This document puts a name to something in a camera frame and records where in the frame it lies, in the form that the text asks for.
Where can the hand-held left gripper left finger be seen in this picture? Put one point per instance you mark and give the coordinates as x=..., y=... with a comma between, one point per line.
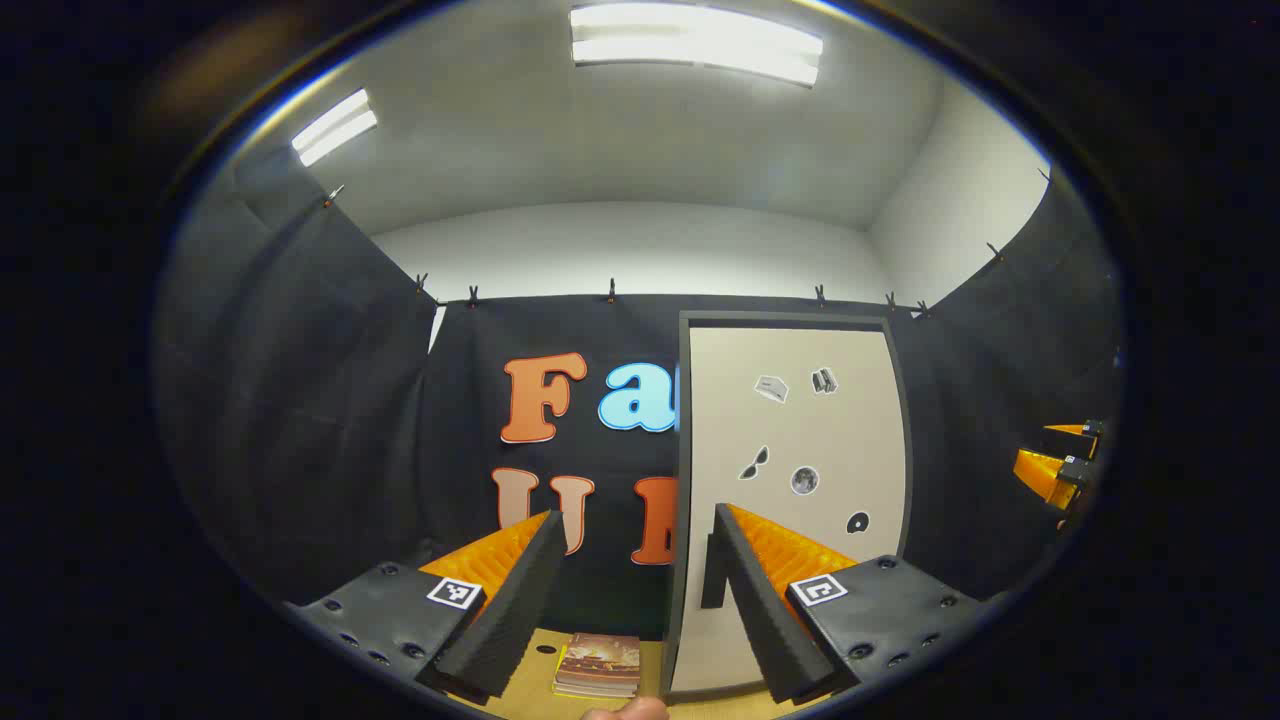
x=510, y=620

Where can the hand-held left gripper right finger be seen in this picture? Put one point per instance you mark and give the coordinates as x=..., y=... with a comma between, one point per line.
x=765, y=620

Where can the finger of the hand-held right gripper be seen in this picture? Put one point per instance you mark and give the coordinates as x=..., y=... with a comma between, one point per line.
x=1065, y=432
x=1040, y=475

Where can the brown printed coaster stack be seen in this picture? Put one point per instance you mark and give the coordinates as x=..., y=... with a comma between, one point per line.
x=600, y=660

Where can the cream cabinet door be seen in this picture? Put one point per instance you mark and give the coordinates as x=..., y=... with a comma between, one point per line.
x=800, y=430

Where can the grey cabinet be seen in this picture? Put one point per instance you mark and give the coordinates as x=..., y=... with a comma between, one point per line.
x=780, y=318

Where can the black backdrop cloth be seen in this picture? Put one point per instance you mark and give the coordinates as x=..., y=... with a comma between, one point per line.
x=300, y=400

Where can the row of black cloth clips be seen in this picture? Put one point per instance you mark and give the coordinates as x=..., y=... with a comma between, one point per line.
x=612, y=292

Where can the small ceiling light panel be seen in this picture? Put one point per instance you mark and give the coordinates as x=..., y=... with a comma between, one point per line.
x=335, y=125

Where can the large ceiling light panel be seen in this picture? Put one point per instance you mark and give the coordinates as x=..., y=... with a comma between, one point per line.
x=690, y=45

